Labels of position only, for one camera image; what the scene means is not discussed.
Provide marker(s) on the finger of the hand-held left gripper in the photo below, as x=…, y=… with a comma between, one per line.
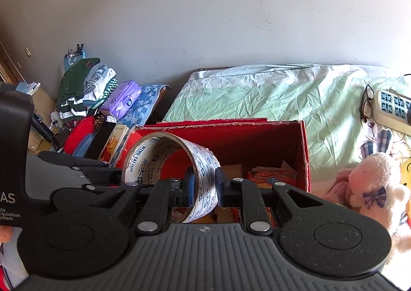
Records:
x=70, y=161
x=80, y=197

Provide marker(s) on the yellow cover book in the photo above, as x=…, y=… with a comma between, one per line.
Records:
x=114, y=143

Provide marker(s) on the white patterned garment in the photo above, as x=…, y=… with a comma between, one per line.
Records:
x=99, y=85

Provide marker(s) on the brown cardboard box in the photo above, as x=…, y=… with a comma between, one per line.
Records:
x=41, y=107

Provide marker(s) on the blue white patterned cloth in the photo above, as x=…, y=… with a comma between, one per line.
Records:
x=144, y=104

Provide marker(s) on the beige leather wallet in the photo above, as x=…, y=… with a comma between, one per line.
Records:
x=231, y=171

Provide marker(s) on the dark green garment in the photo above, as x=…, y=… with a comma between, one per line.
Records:
x=75, y=79

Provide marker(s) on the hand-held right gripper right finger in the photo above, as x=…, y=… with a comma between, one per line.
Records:
x=220, y=188

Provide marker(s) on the person's left hand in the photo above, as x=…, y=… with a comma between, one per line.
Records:
x=4, y=234

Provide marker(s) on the red cardboard box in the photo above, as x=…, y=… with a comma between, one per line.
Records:
x=257, y=140

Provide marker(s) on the clear bag with black clip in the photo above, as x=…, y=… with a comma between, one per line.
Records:
x=75, y=54

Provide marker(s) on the printed packing tape roll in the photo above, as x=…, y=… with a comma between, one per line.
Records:
x=202, y=162

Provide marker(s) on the red fuzzy item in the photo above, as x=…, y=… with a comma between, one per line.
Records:
x=78, y=135

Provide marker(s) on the black eyeglasses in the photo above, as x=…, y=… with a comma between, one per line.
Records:
x=367, y=107

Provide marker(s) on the white fluffy toy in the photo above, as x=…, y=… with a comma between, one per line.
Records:
x=56, y=118

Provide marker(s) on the black phone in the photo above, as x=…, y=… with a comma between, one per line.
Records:
x=101, y=140

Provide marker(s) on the person's white red clothing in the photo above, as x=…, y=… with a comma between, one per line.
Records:
x=12, y=265

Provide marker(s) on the green white striped garment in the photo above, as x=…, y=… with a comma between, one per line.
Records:
x=72, y=109

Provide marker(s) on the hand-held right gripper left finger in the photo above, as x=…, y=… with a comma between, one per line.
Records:
x=191, y=191

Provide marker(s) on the yellow orange plush toy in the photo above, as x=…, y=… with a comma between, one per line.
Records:
x=406, y=172

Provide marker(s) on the red patterned envelope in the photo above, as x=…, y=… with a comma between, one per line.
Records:
x=273, y=177

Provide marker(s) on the purple tissue pack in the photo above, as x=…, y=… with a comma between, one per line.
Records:
x=123, y=98

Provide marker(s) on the white power strip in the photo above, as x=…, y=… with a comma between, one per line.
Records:
x=393, y=111

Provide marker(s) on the white plush rabbit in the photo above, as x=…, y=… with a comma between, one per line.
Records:
x=379, y=188

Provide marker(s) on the blue plastic lid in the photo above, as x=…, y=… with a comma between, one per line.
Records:
x=84, y=148

